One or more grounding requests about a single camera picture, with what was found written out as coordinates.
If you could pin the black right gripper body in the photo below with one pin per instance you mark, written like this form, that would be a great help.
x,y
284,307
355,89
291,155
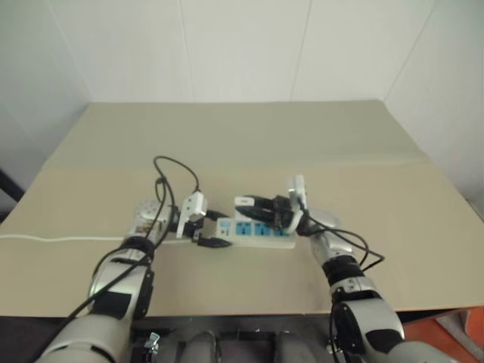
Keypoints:
x,y
283,211

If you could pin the dark rounded shape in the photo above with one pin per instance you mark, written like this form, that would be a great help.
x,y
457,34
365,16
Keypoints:
x,y
198,348

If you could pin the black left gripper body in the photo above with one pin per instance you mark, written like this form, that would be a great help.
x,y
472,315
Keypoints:
x,y
196,228

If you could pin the black frame under table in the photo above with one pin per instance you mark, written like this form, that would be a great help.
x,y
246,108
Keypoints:
x,y
246,325

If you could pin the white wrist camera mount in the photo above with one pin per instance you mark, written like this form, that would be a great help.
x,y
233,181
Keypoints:
x,y
298,187
193,206

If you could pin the white charger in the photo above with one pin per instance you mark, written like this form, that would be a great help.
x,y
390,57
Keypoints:
x,y
242,200

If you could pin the small metal clip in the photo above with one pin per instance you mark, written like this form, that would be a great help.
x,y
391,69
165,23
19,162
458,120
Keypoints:
x,y
153,342

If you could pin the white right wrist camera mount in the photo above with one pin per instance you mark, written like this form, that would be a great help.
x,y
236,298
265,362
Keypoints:
x,y
298,187

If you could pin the black slanted bar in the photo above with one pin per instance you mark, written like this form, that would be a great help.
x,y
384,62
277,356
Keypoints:
x,y
9,187

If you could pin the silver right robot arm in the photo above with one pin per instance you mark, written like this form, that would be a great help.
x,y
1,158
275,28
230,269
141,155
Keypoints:
x,y
363,314

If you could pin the orange box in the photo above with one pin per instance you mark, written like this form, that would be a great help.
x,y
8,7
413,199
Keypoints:
x,y
453,340

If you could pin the white power strip blue sockets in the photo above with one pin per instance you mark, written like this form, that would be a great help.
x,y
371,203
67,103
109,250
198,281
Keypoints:
x,y
249,236

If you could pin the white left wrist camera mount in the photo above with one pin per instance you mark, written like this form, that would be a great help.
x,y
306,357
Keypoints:
x,y
193,206

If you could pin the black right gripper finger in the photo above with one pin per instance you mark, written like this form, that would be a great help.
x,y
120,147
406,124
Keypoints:
x,y
262,217
262,200

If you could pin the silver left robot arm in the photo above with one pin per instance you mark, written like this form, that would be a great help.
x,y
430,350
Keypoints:
x,y
113,276

